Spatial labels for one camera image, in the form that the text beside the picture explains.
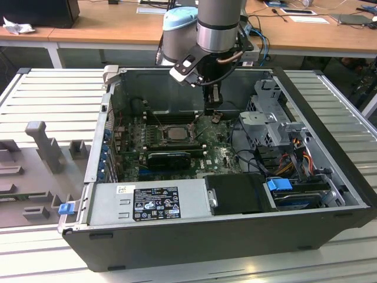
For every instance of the silver square CPU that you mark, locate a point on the silver square CPU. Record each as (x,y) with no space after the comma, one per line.
(178,133)

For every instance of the white paper sheet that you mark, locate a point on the white paper sheet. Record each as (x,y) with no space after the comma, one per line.
(309,19)

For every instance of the CPU socket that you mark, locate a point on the CPU socket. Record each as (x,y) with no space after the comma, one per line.
(164,138)

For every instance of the white tablet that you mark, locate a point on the white tablet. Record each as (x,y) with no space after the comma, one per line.
(297,11)

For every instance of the grey parts rack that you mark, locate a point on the grey parts rack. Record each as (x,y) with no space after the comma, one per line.
(29,182)

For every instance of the wooden desk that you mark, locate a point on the wooden desk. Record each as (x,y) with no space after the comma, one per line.
(117,23)

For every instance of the blue case latch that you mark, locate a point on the blue case latch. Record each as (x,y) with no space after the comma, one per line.
(66,208)

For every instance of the grey power supply unit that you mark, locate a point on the grey power supply unit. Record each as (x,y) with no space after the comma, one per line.
(112,203)

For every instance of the dark closed laptop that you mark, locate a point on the dark closed laptop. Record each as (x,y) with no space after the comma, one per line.
(353,19)

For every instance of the black RAM slot bank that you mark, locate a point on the black RAM slot bank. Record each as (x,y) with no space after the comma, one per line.
(176,146)
(171,118)

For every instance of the black graphics card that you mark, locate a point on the black graphics card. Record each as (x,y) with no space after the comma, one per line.
(168,160)

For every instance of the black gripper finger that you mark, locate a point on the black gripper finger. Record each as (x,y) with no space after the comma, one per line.
(210,107)

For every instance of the black plastic shroud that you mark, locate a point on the black plastic shroud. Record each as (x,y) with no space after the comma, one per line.
(235,191)

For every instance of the black open PC case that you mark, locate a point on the black open PC case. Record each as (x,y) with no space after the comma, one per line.
(176,244)

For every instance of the green motherboard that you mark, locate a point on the green motherboard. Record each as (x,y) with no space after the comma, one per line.
(218,153)

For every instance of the green RAM stick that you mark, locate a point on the green RAM stick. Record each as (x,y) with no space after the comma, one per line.
(11,197)

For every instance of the crumpled white paper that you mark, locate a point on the crumpled white paper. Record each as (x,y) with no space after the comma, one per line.
(17,27)

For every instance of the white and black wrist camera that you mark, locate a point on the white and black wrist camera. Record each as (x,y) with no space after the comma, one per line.
(184,69)

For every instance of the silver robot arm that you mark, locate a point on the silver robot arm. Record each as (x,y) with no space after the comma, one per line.
(218,26)

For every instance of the black computer box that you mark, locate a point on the black computer box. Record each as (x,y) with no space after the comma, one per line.
(41,13)

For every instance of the silver metal drive cage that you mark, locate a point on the silver metal drive cage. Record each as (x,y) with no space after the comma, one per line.
(265,126)

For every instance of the blue disk carrier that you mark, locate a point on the blue disk carrier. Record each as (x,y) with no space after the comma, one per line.
(278,184)

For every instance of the black round capacitor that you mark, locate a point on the black round capacitor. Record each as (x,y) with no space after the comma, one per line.
(137,106)

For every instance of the hard disk drive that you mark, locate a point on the hard disk drive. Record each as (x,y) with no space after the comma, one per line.
(297,200)

